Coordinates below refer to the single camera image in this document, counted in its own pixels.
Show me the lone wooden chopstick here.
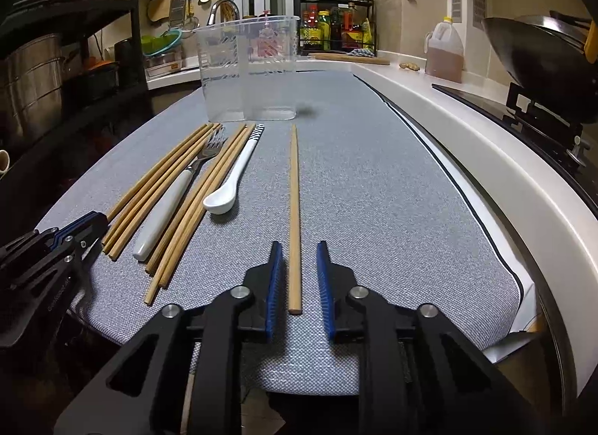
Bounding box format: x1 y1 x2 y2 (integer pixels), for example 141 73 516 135
288 124 302 315

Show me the chrome kitchen faucet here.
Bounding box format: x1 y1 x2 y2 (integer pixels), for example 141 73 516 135
206 0 240 26

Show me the grey fabric mat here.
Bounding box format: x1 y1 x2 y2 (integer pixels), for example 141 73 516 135
36 70 522 396

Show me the stainless steel pot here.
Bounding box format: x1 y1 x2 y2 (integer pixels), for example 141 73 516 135
1 33 63 145

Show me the green colander bowl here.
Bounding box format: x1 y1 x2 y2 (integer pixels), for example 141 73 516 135
141 28 182 58

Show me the black shelving unit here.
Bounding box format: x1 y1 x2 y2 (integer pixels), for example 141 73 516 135
1 0 152 220

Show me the clear plastic container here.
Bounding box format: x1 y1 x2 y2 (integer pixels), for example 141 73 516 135
195 15 299 122

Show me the metal box grater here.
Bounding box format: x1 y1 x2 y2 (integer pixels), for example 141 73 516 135
168 0 188 28

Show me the red dish soap bottle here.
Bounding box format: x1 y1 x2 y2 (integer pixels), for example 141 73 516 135
256 10 279 58

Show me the black gas stove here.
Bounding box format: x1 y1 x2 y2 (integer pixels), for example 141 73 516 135
432 84 597 213

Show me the round wooden cutting board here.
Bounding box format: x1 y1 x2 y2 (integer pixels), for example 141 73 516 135
310 52 390 65

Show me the blue checkered cloth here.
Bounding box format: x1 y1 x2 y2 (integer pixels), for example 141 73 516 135
349 48 375 58

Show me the plastic oil jug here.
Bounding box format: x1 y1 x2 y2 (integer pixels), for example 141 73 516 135
425 16 464 83

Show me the black spice rack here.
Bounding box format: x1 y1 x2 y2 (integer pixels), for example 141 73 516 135
298 0 377 55

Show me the black wok with lid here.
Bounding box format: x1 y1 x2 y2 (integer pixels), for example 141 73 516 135
483 17 597 124

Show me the white handled metal fork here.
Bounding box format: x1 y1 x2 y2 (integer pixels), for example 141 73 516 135
133 128 226 262

